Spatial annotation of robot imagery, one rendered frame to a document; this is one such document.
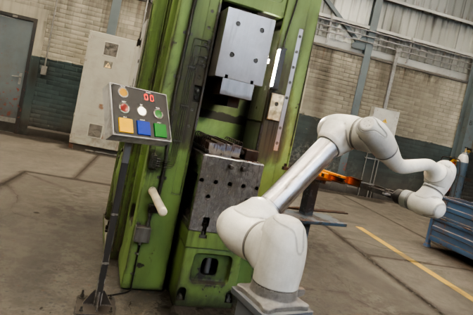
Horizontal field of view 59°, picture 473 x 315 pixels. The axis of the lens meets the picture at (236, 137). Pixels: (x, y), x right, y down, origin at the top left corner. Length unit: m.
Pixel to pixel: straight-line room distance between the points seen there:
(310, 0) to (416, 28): 7.58
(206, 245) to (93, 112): 5.57
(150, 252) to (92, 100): 5.39
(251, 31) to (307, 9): 0.48
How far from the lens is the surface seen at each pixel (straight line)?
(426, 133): 10.29
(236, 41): 2.48
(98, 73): 7.81
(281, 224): 1.36
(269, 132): 2.71
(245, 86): 2.49
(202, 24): 2.59
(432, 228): 6.13
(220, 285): 2.66
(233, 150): 2.49
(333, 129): 1.74
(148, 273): 2.75
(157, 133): 2.20
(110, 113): 2.12
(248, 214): 1.51
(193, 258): 2.55
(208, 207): 2.46
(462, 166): 9.38
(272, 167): 2.75
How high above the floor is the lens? 1.17
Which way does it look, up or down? 3 degrees down
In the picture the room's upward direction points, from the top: 12 degrees clockwise
